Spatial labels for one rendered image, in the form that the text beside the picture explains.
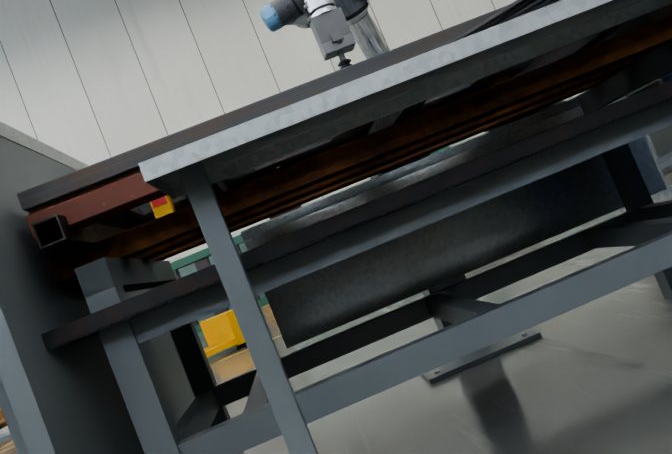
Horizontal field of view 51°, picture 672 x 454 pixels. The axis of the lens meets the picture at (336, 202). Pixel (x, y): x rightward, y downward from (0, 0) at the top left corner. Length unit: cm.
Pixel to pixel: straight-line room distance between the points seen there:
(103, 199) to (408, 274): 108
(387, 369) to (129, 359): 50
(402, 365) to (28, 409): 67
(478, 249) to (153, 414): 119
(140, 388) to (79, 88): 1134
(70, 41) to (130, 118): 165
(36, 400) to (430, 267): 129
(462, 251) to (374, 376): 89
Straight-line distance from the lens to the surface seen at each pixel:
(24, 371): 129
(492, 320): 146
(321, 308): 217
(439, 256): 221
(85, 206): 144
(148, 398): 144
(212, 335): 709
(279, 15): 204
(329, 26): 189
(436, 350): 144
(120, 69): 1256
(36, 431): 130
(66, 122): 1259
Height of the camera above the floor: 52
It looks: 4 degrees up
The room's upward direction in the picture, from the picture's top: 22 degrees counter-clockwise
